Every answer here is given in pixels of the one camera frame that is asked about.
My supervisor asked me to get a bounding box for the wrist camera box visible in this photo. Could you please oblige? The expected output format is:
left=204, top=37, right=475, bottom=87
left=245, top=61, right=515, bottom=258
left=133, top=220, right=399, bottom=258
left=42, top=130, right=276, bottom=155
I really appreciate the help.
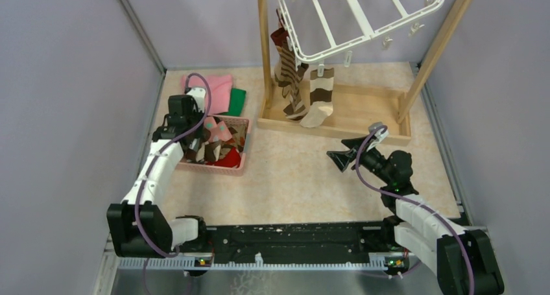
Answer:
left=368, top=122, right=389, bottom=147
left=185, top=86, right=208, bottom=112

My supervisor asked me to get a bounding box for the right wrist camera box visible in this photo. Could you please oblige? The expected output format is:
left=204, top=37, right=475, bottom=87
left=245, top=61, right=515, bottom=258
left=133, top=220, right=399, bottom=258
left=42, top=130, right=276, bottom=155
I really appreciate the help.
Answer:
left=368, top=122, right=389, bottom=147

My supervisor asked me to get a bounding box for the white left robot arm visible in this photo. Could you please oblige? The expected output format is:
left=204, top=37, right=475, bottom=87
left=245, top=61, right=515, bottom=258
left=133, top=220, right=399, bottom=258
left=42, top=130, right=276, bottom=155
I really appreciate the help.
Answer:
left=106, top=95, right=208, bottom=258

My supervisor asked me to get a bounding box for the wooden rack post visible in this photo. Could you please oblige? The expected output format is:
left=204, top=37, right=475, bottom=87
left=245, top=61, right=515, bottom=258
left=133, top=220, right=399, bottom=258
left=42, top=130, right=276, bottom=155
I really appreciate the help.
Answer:
left=257, top=0, right=273, bottom=117
left=397, top=0, right=473, bottom=124

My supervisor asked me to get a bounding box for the right wooden rack post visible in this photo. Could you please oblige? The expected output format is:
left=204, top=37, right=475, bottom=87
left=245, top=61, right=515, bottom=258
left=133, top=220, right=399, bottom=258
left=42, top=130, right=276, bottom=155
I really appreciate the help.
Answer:
left=397, top=0, right=473, bottom=124

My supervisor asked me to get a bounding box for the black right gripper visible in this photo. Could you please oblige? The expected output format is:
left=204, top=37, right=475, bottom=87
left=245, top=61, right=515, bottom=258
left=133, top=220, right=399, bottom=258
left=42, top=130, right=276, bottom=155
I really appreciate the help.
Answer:
left=327, top=134, right=392, bottom=185

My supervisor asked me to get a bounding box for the brown beige striped sock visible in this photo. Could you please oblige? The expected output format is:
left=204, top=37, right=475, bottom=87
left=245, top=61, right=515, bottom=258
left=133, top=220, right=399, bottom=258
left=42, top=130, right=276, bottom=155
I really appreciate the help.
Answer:
left=274, top=40, right=299, bottom=98

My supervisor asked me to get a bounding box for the green cloth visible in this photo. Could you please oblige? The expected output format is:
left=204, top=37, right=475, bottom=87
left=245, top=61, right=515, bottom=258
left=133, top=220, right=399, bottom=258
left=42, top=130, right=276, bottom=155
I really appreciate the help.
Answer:
left=223, top=88, right=246, bottom=117

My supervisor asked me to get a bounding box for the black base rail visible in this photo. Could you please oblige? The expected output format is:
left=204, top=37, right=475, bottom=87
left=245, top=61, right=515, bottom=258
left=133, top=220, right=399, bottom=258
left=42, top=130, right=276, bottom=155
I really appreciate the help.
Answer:
left=199, top=221, right=408, bottom=254

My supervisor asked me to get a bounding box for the white cable duct strip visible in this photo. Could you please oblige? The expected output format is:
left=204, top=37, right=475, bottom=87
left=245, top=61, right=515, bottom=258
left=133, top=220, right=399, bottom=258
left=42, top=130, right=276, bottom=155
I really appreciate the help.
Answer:
left=118, top=253, right=409, bottom=272

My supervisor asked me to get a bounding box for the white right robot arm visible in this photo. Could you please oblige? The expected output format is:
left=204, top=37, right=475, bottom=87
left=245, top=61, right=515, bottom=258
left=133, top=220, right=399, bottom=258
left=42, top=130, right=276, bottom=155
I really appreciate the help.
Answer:
left=326, top=137, right=505, bottom=294

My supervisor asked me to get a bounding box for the pink towel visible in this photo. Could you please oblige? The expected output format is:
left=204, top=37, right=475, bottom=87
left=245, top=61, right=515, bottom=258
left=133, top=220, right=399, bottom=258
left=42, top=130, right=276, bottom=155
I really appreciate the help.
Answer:
left=181, top=75, right=233, bottom=115

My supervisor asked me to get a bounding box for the white clip drying hanger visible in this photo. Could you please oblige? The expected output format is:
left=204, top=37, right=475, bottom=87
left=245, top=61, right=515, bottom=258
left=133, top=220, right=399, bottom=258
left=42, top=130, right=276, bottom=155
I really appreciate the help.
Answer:
left=277, top=0, right=446, bottom=64

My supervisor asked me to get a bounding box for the pink perforated basket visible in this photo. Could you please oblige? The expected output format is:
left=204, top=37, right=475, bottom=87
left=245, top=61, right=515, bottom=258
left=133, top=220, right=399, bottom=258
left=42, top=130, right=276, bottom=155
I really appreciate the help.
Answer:
left=176, top=115, right=252, bottom=176

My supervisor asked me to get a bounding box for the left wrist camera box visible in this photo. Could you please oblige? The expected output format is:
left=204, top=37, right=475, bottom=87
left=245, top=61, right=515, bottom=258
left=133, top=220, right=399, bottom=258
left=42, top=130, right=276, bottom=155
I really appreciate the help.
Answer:
left=185, top=86, right=208, bottom=112

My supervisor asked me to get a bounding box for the left wooden rack post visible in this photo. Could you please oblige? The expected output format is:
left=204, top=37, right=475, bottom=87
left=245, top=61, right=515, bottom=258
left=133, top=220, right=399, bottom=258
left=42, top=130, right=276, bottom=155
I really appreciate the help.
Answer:
left=257, top=0, right=273, bottom=117

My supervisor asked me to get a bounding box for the cream brown block sock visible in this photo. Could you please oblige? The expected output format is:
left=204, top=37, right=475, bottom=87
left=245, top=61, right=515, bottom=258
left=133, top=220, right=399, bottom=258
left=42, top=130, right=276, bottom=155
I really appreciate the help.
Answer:
left=300, top=68, right=335, bottom=128

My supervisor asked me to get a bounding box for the wooden rack base tray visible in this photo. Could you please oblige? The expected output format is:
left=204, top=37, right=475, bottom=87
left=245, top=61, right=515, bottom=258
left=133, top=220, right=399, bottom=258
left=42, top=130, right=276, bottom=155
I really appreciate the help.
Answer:
left=257, top=84, right=412, bottom=147

